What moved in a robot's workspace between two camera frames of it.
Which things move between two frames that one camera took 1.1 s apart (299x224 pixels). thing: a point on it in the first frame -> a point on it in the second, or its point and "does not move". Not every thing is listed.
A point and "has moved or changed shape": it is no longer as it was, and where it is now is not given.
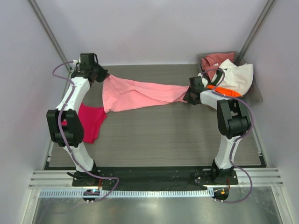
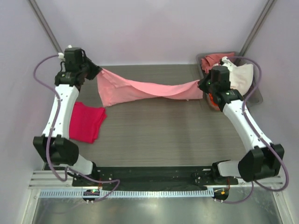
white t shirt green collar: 238,78 does not move
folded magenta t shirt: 91,118 does not move
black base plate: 113,178 does not move
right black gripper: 187,98 -> 201,84
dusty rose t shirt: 208,62 does not move
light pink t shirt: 119,94 has moved or changed shape
